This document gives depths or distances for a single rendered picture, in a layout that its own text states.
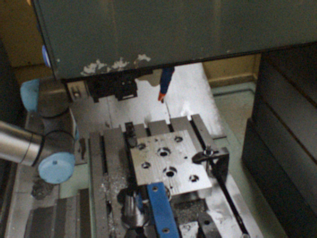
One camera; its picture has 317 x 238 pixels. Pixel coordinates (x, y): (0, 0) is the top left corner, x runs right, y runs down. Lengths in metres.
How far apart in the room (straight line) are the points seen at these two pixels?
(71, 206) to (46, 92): 0.72
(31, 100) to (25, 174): 0.92
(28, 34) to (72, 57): 1.45
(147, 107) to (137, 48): 1.38
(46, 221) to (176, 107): 0.90
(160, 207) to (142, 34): 0.40
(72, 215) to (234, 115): 1.12
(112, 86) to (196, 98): 1.09
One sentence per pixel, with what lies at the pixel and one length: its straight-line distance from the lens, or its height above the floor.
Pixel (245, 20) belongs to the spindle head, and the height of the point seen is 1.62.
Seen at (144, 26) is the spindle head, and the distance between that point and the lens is 0.42.
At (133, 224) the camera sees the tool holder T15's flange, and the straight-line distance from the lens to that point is 0.68.
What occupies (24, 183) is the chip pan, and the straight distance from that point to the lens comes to 1.64.
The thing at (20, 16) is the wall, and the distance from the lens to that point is 1.84.
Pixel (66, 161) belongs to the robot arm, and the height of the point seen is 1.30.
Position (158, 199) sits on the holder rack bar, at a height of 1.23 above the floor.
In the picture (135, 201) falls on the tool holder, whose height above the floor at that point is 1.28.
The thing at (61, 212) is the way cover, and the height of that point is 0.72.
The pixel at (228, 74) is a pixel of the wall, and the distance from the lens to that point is 2.18.
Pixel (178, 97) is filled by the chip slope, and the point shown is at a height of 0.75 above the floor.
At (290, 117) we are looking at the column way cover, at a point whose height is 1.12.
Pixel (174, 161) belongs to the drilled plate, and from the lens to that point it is 1.12.
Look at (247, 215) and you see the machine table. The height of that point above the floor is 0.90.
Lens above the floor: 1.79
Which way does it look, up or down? 38 degrees down
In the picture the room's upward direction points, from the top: 4 degrees counter-clockwise
